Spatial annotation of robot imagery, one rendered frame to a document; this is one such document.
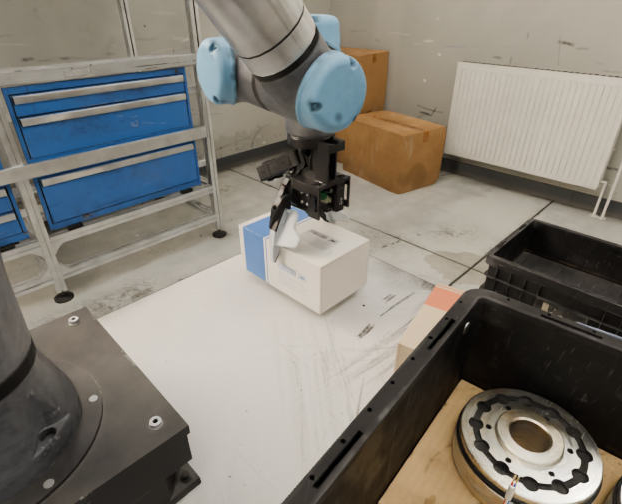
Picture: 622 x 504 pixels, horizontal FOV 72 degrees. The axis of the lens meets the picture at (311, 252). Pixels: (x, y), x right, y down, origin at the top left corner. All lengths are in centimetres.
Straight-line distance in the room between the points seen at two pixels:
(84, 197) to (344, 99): 172
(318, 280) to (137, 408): 31
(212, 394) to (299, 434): 13
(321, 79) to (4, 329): 33
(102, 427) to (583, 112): 284
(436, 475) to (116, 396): 32
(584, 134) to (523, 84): 46
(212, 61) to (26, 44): 231
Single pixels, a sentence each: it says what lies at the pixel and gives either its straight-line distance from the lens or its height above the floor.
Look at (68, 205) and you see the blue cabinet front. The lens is 206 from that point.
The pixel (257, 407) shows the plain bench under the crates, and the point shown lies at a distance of 59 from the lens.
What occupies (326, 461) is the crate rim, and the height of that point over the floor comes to 93.
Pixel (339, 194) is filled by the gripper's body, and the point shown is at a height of 89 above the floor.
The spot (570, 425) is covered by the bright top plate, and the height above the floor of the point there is 86.
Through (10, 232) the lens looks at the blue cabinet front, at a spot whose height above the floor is 37.
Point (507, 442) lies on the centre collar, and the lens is 39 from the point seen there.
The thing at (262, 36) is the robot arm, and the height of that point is 113.
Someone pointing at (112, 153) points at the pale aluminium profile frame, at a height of 59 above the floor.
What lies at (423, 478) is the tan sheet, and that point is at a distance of 39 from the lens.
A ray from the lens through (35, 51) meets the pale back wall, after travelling 282.
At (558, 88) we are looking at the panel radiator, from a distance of 301.
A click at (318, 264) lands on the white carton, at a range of 65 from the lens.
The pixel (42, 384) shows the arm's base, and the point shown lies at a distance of 46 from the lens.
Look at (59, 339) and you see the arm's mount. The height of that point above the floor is 81.
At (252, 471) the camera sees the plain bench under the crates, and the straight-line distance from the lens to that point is 54.
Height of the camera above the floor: 116
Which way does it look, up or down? 31 degrees down
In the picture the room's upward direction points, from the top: straight up
